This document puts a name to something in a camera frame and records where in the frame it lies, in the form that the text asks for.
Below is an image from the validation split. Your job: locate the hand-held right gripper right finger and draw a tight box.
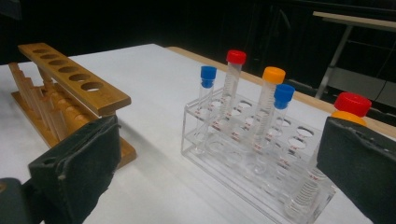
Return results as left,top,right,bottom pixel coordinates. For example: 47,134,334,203
317,117,396,224

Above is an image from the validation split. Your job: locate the grey metal-framed desk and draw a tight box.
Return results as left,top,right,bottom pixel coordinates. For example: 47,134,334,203
312,10,396,110

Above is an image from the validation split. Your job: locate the wide red cap test tube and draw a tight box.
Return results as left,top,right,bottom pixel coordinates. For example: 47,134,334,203
333,91,373,119

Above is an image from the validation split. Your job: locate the blue cap test tube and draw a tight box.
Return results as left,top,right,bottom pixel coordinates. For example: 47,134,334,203
264,83,296,150
194,64,218,156

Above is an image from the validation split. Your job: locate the slim red cap test tube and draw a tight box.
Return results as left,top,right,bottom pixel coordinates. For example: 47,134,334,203
218,49,248,129

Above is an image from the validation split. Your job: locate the clear acrylic tube rack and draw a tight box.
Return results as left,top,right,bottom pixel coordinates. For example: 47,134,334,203
180,88,337,224

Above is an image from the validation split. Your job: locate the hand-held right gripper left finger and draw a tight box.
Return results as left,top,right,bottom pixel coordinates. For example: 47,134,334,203
27,115,122,224

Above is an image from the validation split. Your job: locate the labelled orange cap test tube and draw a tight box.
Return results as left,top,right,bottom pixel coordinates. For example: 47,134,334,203
284,110,368,222

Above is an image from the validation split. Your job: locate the wooden tube rack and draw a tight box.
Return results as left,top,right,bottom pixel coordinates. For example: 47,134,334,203
8,42,138,169

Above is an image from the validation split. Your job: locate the black curtain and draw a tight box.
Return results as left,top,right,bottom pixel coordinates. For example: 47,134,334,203
0,0,396,94

